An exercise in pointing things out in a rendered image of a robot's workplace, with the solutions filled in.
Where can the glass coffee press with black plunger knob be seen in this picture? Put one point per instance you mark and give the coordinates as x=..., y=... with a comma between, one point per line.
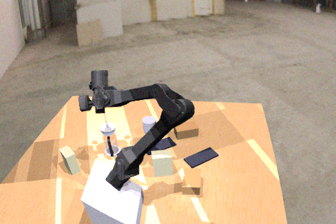
x=109, y=139

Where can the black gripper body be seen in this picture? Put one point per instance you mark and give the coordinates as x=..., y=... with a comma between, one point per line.
x=84, y=104

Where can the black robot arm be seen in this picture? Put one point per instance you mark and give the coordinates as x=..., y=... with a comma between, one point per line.
x=176, y=111

